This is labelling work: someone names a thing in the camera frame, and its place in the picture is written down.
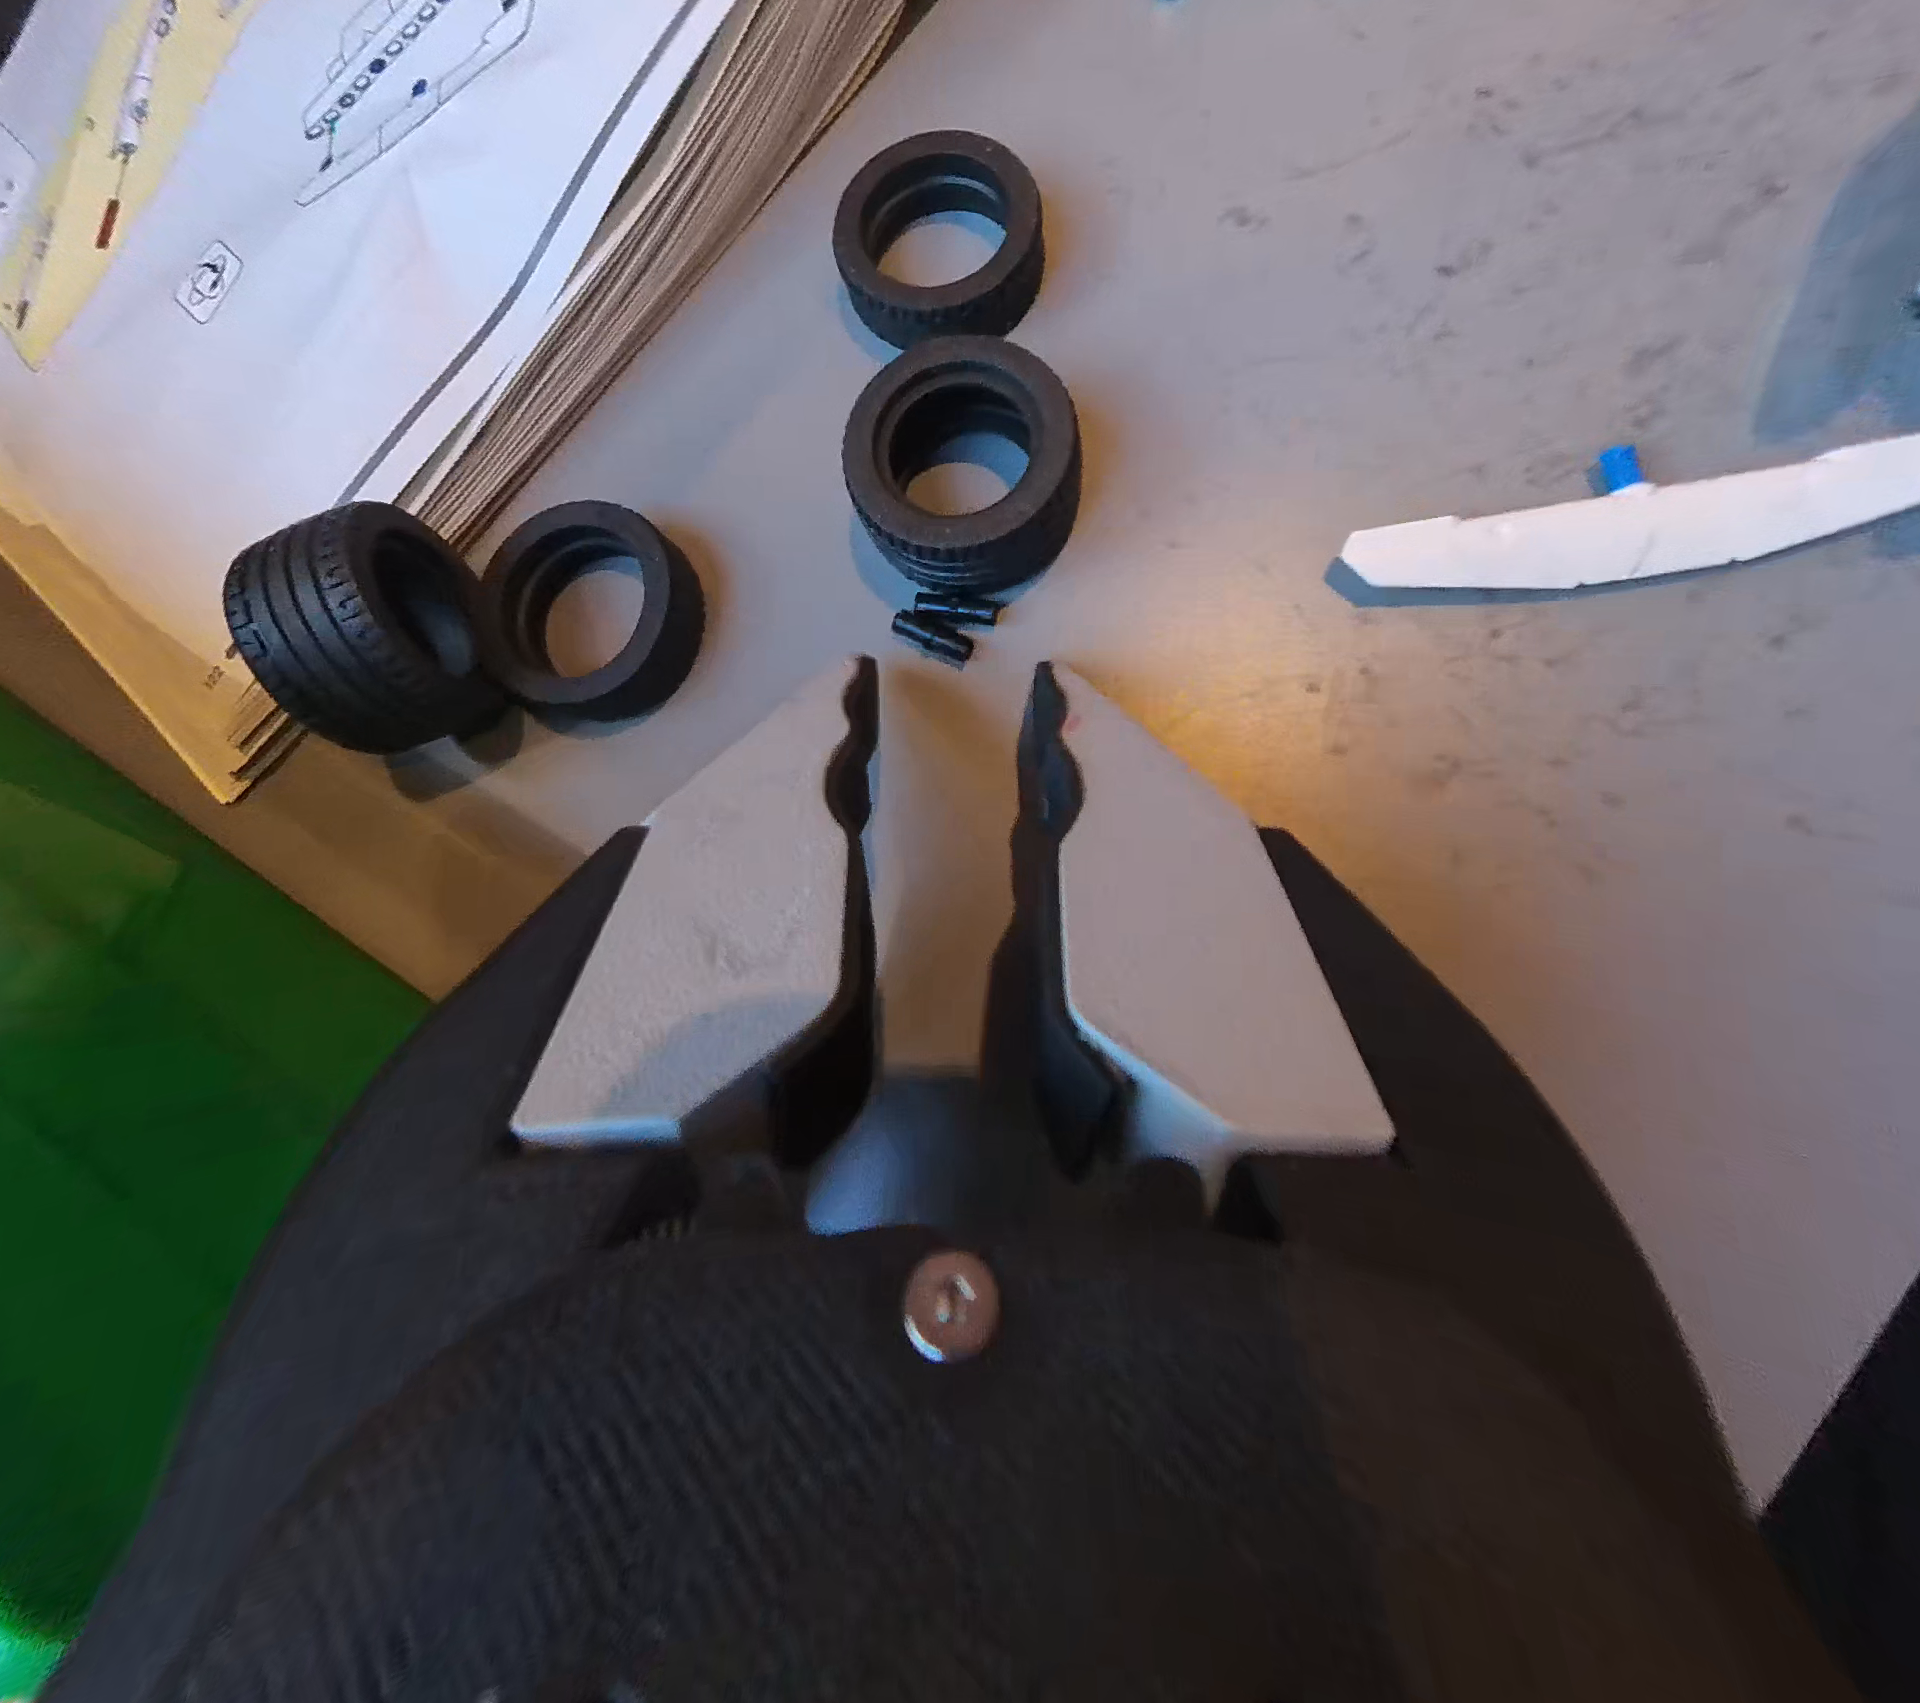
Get green plastic bin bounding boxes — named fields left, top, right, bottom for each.
left=0, top=688, right=438, bottom=1703

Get person's black garment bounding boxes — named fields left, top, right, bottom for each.
left=1763, top=1358, right=1920, bottom=1703

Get grey desk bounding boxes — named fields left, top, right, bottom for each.
left=0, top=0, right=1920, bottom=1524

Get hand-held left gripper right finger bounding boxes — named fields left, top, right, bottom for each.
left=981, top=661, right=1399, bottom=1178

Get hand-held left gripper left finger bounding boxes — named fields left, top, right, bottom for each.
left=511, top=659, right=884, bottom=1171

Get long white pointed panel piece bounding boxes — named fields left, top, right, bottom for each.
left=1327, top=432, right=1920, bottom=608

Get black rubber toy tyre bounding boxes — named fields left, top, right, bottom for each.
left=222, top=499, right=503, bottom=756
left=477, top=504, right=706, bottom=724
left=843, top=337, right=1087, bottom=595
left=835, top=131, right=1048, bottom=351

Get open instruction booklet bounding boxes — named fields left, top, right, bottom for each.
left=0, top=0, right=1053, bottom=807

